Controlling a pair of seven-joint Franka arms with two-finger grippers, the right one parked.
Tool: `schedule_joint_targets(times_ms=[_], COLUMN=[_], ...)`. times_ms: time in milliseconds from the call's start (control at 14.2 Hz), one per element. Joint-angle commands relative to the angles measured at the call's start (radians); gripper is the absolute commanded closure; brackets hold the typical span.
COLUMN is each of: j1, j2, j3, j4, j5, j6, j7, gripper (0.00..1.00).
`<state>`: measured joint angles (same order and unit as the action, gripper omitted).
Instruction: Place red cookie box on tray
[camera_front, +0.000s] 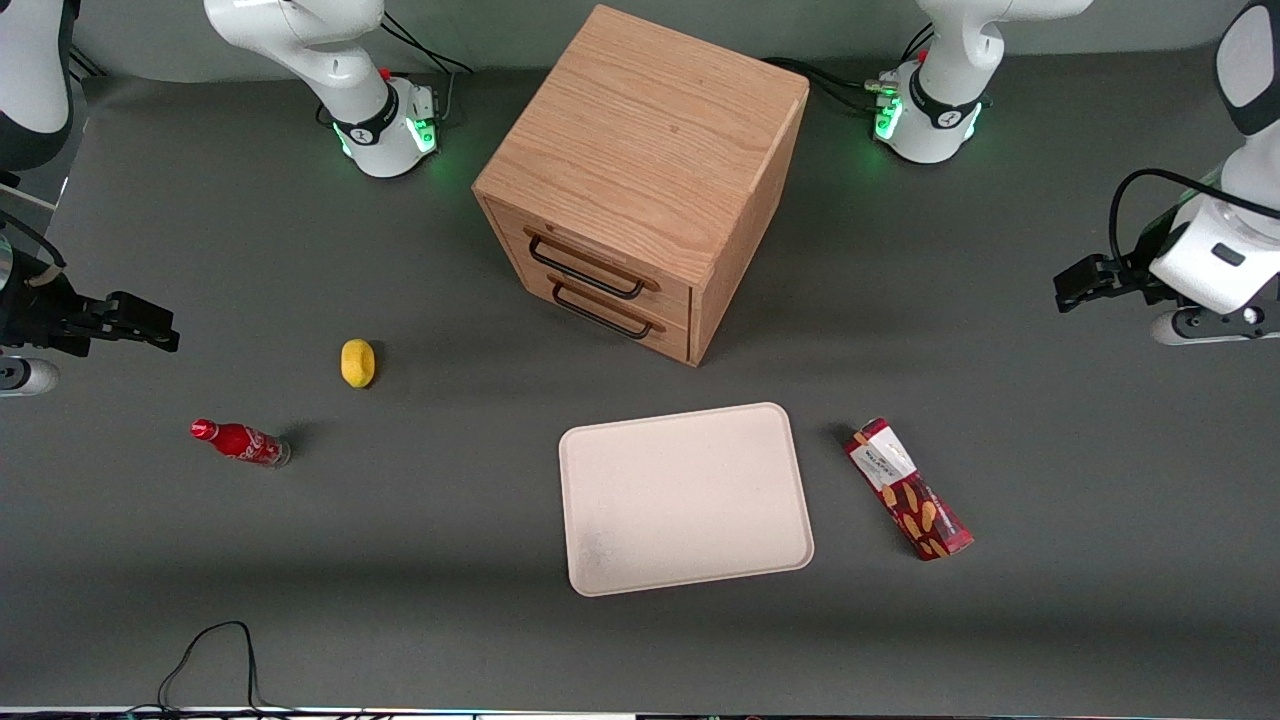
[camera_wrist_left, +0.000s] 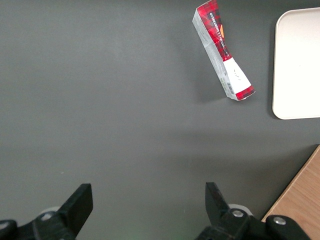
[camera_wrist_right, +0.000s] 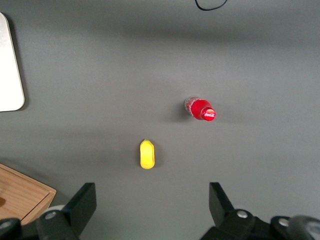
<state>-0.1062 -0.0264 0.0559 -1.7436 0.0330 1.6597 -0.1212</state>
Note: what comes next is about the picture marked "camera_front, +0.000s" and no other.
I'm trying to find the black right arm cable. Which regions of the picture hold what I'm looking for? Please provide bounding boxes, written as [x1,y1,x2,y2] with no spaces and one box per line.
[0,208,68,273]

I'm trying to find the red cookie box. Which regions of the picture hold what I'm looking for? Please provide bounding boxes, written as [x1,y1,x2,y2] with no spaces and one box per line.
[843,417,975,562]

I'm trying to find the black left base cables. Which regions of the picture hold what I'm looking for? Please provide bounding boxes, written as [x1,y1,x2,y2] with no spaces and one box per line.
[763,20,936,113]

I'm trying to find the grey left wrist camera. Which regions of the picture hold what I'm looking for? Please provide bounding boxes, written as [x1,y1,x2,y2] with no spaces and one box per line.
[1150,304,1280,347]

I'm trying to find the black right base cables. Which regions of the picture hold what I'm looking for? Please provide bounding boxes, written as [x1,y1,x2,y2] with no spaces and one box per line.
[380,10,474,77]

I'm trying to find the beige plastic tray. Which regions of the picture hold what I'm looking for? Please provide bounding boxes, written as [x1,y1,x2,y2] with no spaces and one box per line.
[558,402,815,598]

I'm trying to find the red cola bottle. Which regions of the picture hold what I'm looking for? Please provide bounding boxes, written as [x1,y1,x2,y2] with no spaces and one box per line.
[190,418,292,469]

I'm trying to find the black metal drawer handle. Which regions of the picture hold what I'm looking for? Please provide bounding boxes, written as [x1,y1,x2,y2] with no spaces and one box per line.
[547,272,667,341]
[526,228,662,301]

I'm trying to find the yellow lemon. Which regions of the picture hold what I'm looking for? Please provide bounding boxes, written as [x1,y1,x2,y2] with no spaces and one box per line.
[340,338,377,389]

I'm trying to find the wooden drawer cabinet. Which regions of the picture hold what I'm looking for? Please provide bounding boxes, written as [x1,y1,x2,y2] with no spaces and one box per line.
[472,4,811,369]

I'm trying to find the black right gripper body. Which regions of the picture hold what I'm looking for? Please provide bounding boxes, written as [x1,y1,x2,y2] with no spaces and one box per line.
[0,268,95,358]

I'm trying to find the wooden drawer front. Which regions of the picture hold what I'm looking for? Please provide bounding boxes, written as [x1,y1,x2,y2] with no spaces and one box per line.
[518,262,693,364]
[485,198,694,313]

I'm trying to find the black cable on table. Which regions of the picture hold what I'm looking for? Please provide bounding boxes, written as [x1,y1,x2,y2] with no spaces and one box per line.
[157,621,296,714]

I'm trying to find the black base cables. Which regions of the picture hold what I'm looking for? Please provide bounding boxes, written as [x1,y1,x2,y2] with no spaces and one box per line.
[380,10,474,77]
[763,20,936,113]

